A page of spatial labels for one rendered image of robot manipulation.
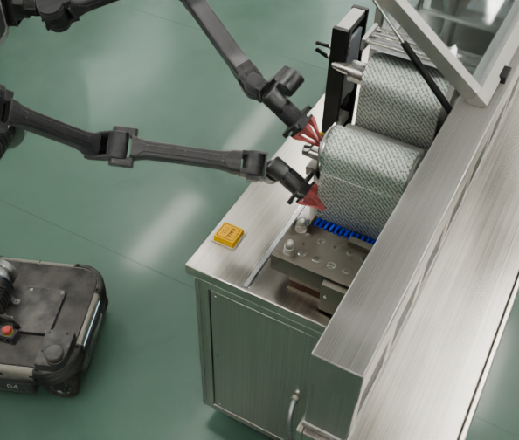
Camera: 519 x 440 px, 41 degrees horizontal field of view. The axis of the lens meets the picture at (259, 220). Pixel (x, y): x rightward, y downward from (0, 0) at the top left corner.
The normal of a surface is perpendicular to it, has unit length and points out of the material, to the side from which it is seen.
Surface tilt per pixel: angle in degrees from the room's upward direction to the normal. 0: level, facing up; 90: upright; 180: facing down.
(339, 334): 0
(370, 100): 92
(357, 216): 91
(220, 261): 0
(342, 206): 91
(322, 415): 90
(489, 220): 0
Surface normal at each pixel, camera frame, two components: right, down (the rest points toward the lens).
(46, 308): 0.02, -0.70
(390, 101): -0.48, 0.65
